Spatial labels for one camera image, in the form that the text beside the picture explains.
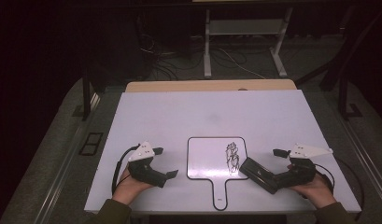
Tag white metal stand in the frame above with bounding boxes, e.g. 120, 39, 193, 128
203, 7, 294, 78

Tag small whiteboard with handle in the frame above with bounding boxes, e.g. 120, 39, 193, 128
186, 135, 249, 212

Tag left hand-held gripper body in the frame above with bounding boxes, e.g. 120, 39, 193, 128
128, 141, 167, 189

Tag white floor cable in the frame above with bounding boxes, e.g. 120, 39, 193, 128
216, 46, 267, 80

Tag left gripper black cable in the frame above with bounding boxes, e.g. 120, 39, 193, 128
111, 143, 141, 196

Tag black metal stand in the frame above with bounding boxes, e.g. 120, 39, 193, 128
71, 60, 101, 122
295, 7, 382, 121

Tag black floor cables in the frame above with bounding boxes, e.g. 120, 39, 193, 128
137, 33, 208, 82

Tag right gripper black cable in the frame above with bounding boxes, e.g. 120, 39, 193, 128
314, 157, 365, 220

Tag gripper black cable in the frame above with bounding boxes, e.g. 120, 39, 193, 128
111, 143, 141, 196
314, 157, 365, 220

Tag person's right hand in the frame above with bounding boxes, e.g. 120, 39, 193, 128
288, 175, 337, 209

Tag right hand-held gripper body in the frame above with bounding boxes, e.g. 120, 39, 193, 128
274, 143, 333, 189

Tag black whiteboard eraser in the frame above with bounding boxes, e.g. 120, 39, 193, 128
239, 157, 276, 194

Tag person's left hand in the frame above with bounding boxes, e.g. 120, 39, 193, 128
112, 167, 154, 206

